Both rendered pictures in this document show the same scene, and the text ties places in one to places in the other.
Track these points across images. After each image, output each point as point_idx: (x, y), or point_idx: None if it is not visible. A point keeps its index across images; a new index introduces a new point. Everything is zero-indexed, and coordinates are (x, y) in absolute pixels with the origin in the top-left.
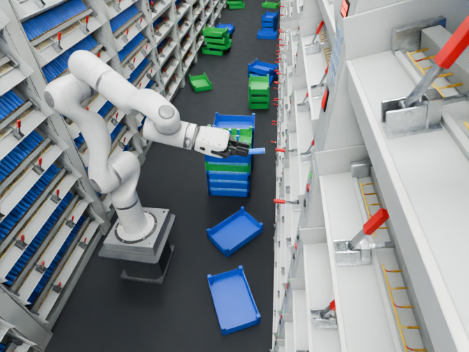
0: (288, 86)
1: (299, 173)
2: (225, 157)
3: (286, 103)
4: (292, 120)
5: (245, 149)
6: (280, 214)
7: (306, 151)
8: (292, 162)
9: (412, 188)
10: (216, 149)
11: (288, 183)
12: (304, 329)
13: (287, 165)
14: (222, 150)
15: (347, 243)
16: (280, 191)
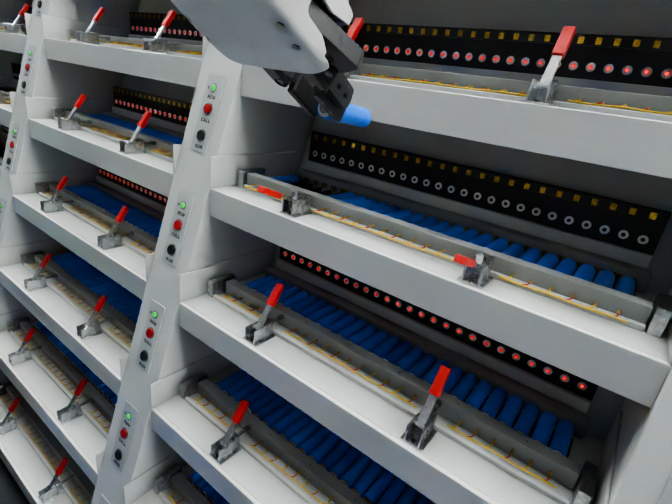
0: (81, 138)
1: (589, 111)
2: (357, 58)
3: (34, 203)
4: (224, 151)
5: (348, 81)
6: (193, 445)
7: (537, 81)
8: (309, 222)
9: None
10: (334, 2)
11: (231, 325)
12: None
13: (189, 294)
14: (346, 20)
15: None
16: (156, 386)
